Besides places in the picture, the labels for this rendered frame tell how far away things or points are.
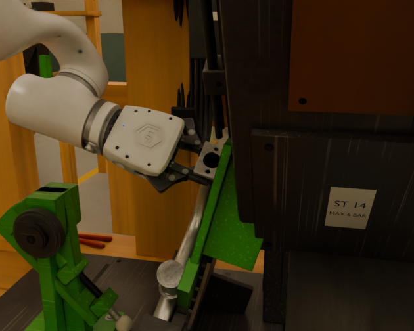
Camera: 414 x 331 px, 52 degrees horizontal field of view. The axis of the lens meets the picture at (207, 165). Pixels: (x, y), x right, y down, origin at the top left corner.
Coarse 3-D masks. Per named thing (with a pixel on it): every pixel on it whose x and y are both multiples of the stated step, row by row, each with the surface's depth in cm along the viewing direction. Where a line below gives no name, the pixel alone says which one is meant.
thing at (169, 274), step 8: (168, 264) 58; (176, 264) 58; (160, 272) 58; (168, 272) 58; (176, 272) 58; (160, 280) 57; (168, 280) 57; (176, 280) 57; (160, 288) 63; (168, 288) 57; (176, 288) 59; (168, 296) 62; (176, 296) 62
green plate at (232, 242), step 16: (224, 144) 50; (224, 160) 51; (224, 176) 51; (224, 192) 53; (208, 208) 53; (224, 208) 54; (208, 224) 54; (224, 224) 55; (240, 224) 54; (208, 240) 56; (224, 240) 55; (240, 240) 55; (256, 240) 54; (192, 256) 56; (224, 256) 56; (240, 256) 56; (256, 256) 55
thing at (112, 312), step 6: (108, 312) 68; (114, 312) 69; (114, 318) 68; (120, 318) 69; (126, 318) 69; (120, 324) 68; (126, 324) 68; (132, 324) 69; (120, 330) 68; (126, 330) 68
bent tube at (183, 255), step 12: (204, 144) 64; (216, 144) 64; (204, 156) 63; (216, 156) 64; (204, 168) 62; (216, 168) 62; (204, 192) 70; (204, 204) 71; (192, 216) 73; (192, 228) 72; (192, 240) 71; (180, 252) 70; (192, 252) 70; (168, 300) 66; (156, 312) 65; (168, 312) 65
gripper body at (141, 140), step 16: (128, 112) 65; (144, 112) 65; (160, 112) 65; (112, 128) 63; (128, 128) 63; (144, 128) 64; (160, 128) 64; (176, 128) 64; (112, 144) 62; (128, 144) 62; (144, 144) 62; (160, 144) 63; (176, 144) 63; (112, 160) 63; (128, 160) 62; (144, 160) 62; (160, 160) 62; (144, 176) 64; (160, 176) 65
